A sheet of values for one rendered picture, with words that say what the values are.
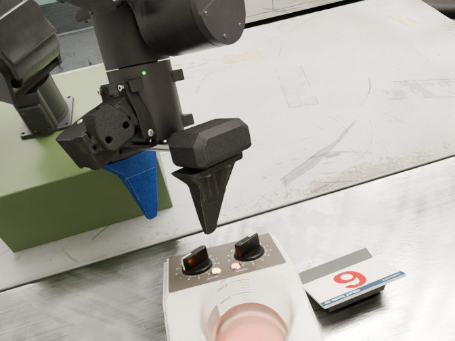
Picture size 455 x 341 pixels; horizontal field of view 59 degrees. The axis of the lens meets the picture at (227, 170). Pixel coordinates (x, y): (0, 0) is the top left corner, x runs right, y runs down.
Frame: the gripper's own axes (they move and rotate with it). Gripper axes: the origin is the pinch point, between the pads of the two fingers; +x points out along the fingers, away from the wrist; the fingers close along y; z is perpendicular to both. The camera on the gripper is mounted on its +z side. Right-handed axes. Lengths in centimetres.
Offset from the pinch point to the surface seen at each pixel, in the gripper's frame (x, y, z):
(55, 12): -61, -261, -117
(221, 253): 8.6, 0.7, -4.0
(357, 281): 12.8, 12.4, -11.0
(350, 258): 13.0, 9.6, -14.8
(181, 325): 8.9, 5.6, 5.9
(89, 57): -26, -229, -117
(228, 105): -3.2, -17.5, -27.4
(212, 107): -3.3, -19.4, -25.3
